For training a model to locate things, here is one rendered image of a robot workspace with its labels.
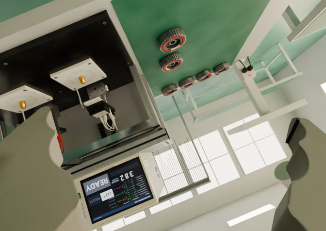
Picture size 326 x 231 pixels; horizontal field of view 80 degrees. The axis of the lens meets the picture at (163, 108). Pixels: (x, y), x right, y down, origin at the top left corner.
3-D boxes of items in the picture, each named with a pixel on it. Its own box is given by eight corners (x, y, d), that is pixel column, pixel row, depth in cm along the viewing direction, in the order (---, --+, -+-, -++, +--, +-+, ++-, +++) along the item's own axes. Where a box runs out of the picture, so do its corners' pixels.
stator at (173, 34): (153, 37, 74) (156, 45, 73) (180, 22, 72) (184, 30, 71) (161, 49, 85) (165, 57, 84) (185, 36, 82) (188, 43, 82)
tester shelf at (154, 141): (6, 194, 77) (8, 206, 76) (165, 127, 78) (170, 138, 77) (67, 179, 120) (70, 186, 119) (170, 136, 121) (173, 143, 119)
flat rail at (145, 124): (8, 177, 78) (10, 185, 77) (153, 117, 78) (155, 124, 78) (11, 177, 79) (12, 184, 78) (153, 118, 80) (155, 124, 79)
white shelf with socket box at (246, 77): (207, 58, 115) (244, 130, 105) (266, 34, 115) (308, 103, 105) (201, 79, 149) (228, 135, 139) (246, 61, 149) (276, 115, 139)
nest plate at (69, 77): (49, 74, 67) (50, 77, 67) (89, 57, 67) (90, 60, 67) (72, 88, 82) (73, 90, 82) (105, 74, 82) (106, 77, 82)
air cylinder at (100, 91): (86, 88, 86) (89, 99, 85) (101, 81, 86) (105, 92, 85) (90, 91, 91) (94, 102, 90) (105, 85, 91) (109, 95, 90)
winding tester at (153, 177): (39, 193, 79) (51, 248, 74) (139, 152, 79) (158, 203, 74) (84, 180, 117) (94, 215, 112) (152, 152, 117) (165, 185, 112)
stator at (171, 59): (176, 49, 90) (179, 56, 89) (183, 57, 100) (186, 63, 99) (155, 61, 93) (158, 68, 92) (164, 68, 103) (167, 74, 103)
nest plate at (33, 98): (-17, 102, 67) (-16, 105, 67) (24, 85, 67) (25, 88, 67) (18, 110, 82) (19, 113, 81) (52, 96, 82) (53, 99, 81)
